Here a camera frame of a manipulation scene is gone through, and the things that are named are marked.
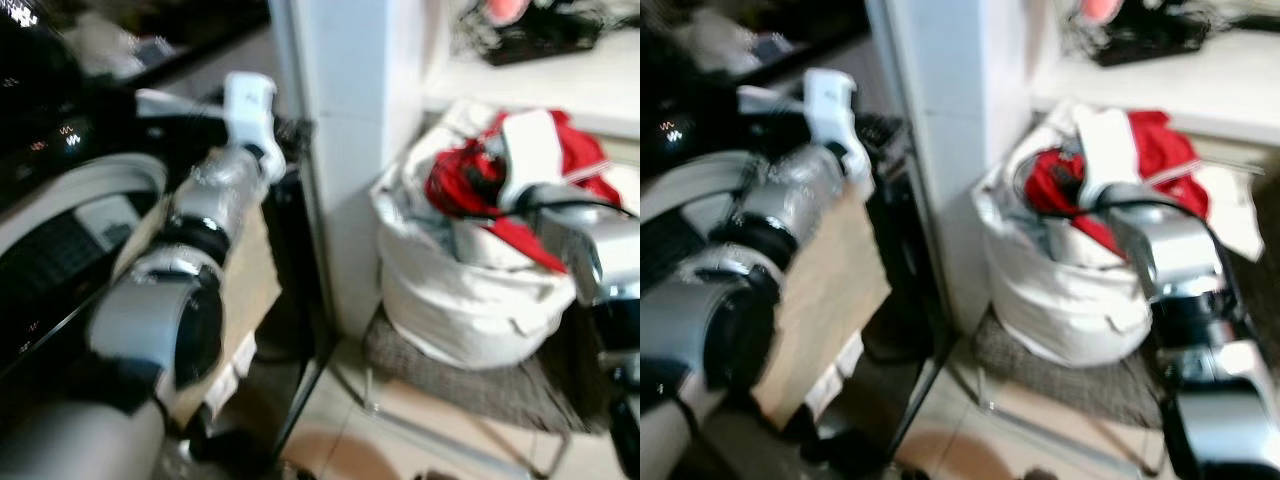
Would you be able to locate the red and white garment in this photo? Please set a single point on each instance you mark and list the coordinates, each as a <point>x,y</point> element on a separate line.
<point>1160,150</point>
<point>580,150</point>

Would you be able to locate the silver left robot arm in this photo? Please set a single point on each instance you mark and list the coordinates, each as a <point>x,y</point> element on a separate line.
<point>720,320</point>
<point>150,320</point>

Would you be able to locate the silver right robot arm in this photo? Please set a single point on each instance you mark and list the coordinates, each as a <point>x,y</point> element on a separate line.
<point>600,250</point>
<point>1170,245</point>

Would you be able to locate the black washing machine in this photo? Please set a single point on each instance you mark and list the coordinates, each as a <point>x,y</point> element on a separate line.
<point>60,250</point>
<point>680,240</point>

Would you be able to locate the white fabric laundry bag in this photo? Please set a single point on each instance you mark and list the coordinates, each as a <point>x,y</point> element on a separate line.
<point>460,300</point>
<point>1060,300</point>

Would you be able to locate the white shelf board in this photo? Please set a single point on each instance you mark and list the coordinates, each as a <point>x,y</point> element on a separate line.
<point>560,85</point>
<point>1180,95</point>

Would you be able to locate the brown cardboard panel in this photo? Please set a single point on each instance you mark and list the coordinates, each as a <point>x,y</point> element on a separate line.
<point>255,280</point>
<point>830,300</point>

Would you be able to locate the black tangled object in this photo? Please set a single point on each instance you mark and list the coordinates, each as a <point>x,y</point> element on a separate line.
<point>540,40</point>
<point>1150,40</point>

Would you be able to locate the pink round object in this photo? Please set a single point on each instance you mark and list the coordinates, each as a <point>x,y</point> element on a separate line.
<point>505,8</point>
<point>1100,8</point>

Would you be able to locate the grey cushioned metal chair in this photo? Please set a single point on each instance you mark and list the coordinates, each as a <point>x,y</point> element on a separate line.
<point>1050,385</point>
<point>450,385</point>

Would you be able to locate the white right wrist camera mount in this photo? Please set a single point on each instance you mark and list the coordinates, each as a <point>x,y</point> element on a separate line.
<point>1105,150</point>
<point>535,150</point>

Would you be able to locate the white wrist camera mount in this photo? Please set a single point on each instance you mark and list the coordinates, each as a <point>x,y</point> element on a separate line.
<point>250,105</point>
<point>830,105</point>
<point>535,150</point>
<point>1105,150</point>

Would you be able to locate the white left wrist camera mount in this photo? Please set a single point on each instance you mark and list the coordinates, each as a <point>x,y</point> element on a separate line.
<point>830,105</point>
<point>250,105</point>

